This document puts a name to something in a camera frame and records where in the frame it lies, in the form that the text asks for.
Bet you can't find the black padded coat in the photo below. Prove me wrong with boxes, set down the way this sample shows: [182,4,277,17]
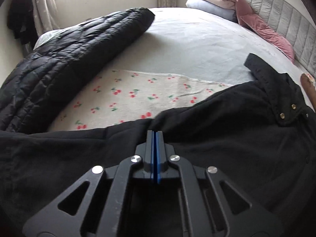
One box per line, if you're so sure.
[1,54,315,229]

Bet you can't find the dark hanging clothes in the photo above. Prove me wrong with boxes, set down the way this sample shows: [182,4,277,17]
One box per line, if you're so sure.
[7,0,38,48]

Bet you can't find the cherry print bed cover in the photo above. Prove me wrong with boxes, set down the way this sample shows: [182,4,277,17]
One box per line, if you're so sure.
[49,69,228,132]

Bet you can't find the white bed sheet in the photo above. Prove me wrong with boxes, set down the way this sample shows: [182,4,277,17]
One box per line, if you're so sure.
[101,8,302,85]

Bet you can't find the black quilted down jacket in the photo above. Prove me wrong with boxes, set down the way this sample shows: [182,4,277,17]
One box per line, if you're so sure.
[1,8,155,134]

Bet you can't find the light blue pillow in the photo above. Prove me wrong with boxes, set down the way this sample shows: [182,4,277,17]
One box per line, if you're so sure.
[186,0,238,23]

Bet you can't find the brown garment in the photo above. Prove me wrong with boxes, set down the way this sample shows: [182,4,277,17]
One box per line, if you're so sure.
[300,74,316,110]

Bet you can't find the pink velvet pillow back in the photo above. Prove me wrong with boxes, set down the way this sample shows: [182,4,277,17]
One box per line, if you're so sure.
[235,0,254,28]

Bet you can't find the left beige curtain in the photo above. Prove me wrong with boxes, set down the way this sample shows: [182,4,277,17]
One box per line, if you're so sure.
[32,0,59,36]

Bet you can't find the grey padded headboard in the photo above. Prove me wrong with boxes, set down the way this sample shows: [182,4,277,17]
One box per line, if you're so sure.
[246,0,315,76]

